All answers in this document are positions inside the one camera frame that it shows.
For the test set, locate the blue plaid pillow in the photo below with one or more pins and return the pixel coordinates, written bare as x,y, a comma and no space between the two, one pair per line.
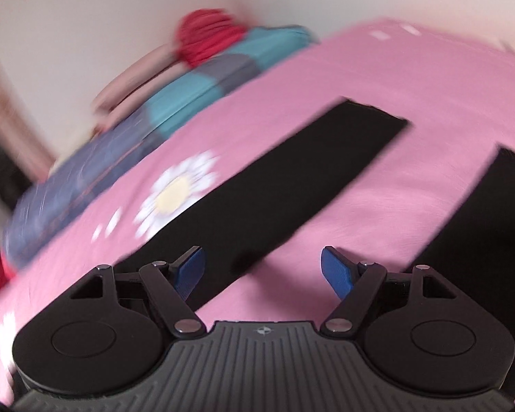
51,205

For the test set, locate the folded red cloth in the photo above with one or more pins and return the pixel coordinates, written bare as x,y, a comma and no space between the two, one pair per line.
205,33

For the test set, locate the pink floral bed sheet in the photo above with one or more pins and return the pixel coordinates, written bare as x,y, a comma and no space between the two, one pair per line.
456,96

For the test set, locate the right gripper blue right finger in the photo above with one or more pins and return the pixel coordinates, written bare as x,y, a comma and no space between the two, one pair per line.
356,285

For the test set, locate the folded pink cloth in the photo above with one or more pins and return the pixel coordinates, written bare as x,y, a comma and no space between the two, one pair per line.
128,91

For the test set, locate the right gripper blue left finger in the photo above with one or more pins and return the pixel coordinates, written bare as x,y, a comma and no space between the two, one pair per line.
168,286

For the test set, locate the black pants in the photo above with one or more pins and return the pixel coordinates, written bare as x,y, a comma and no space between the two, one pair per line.
260,208

